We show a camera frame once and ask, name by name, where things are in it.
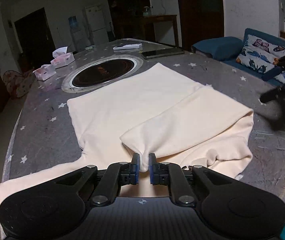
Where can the water dispenser with blue bottle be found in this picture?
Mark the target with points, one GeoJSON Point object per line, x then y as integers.
{"type": "Point", "coordinates": [73, 22]}

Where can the teal glass kettle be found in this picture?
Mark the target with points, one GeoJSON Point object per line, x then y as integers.
{"type": "Point", "coordinates": [147, 11]}

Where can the spotted play tent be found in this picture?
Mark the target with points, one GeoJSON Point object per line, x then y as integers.
{"type": "Point", "coordinates": [20, 85]}

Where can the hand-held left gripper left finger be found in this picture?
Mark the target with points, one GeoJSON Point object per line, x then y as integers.
{"type": "Point", "coordinates": [135, 166]}

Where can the black smartphone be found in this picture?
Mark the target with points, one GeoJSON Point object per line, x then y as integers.
{"type": "Point", "coordinates": [162, 53]}

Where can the round black induction hob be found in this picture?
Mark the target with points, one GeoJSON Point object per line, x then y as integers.
{"type": "Point", "coordinates": [102, 72]}

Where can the brown door with glass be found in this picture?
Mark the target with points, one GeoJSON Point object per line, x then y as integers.
{"type": "Point", "coordinates": [200, 12]}

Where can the butterfly print pillow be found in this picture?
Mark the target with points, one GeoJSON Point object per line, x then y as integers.
{"type": "Point", "coordinates": [257, 55]}

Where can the dark wooden display cabinet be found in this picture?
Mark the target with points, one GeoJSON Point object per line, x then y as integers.
{"type": "Point", "coordinates": [122, 17]}

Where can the wooden side table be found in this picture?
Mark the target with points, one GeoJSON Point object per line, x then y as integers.
{"type": "Point", "coordinates": [157, 18]}

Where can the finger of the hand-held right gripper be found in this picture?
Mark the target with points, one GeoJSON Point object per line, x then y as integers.
{"type": "Point", "coordinates": [270, 96]}
{"type": "Point", "coordinates": [272, 73]}

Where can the white refrigerator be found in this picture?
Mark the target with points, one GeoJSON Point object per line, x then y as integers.
{"type": "Point", "coordinates": [96, 25]}

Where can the dark wooden door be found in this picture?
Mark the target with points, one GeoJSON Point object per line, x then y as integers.
{"type": "Point", "coordinates": [32, 35]}

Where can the small green cloth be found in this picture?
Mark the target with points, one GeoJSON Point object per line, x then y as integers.
{"type": "Point", "coordinates": [90, 47]}

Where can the blue sofa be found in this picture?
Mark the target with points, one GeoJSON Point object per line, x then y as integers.
{"type": "Point", "coordinates": [217, 46]}

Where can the pink white tissue box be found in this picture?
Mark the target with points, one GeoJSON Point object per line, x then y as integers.
{"type": "Point", "coordinates": [45, 73]}
{"type": "Point", "coordinates": [62, 60]}

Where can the cream sweatshirt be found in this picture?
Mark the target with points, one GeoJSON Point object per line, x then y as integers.
{"type": "Point", "coordinates": [137, 100]}

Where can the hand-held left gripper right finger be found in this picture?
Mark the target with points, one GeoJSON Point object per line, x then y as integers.
{"type": "Point", "coordinates": [153, 168]}

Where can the white remote control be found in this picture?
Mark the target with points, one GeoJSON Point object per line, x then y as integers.
{"type": "Point", "coordinates": [127, 46]}

